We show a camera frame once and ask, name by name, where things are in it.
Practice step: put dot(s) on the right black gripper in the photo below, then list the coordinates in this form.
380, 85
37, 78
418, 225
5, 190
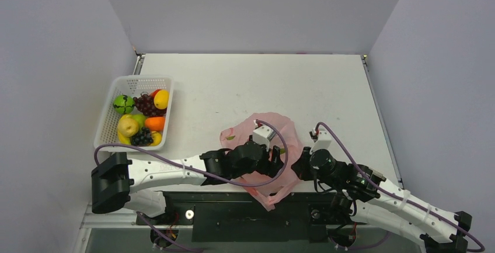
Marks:
304, 162

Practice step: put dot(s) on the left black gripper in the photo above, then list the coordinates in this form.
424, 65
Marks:
269, 167

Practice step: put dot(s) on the pink plastic bag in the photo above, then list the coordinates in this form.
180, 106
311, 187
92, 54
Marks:
269, 195

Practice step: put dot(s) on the dark purple grapes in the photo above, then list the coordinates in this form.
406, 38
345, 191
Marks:
142, 138

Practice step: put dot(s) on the yellow fake fruit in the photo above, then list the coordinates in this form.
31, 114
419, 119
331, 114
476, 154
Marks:
161, 99

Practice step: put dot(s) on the green fake fruit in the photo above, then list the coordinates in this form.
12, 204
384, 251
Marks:
123, 104

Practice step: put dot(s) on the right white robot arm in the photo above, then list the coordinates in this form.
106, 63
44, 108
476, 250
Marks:
382, 203

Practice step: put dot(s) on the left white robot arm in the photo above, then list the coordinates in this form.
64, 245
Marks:
120, 182

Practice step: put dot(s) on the yellow fake banana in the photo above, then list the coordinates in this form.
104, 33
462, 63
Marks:
157, 137

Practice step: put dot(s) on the orange fake fruit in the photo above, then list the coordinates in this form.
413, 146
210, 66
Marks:
155, 123

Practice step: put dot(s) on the green fake pear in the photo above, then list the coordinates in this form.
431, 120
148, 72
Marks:
140, 119

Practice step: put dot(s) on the red fake strawberry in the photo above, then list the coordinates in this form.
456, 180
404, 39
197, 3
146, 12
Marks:
153, 94

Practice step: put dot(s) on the purple fake grapes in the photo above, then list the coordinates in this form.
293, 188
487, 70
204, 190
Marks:
145, 105

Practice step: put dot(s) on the yellow fake pear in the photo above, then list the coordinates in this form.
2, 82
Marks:
127, 126

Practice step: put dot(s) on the white plastic basket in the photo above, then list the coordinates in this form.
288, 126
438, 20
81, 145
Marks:
131, 85

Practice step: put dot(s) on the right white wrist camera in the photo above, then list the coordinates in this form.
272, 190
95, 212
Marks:
321, 139

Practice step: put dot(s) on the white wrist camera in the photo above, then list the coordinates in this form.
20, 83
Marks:
321, 139
263, 135

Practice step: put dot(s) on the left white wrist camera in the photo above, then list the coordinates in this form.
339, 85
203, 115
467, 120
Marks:
263, 135

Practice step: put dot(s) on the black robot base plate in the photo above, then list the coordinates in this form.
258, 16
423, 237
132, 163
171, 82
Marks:
238, 217

